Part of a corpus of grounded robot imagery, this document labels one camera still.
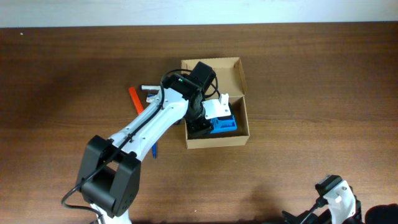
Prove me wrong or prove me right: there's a blue ballpoint pen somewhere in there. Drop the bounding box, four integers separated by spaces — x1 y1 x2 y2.
152 143 157 159

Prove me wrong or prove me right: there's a brown cardboard box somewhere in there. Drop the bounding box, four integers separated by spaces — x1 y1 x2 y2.
182 57 250 149

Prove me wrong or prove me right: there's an orange stapler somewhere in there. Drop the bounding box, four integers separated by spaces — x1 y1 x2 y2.
128 87 144 114

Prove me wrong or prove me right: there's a white marker blue cap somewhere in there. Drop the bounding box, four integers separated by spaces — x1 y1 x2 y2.
141 85 161 91

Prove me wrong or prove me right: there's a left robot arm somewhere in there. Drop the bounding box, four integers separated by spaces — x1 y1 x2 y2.
75 62 232 223

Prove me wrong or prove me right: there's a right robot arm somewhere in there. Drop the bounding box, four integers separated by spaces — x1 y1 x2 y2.
282 175 397 224

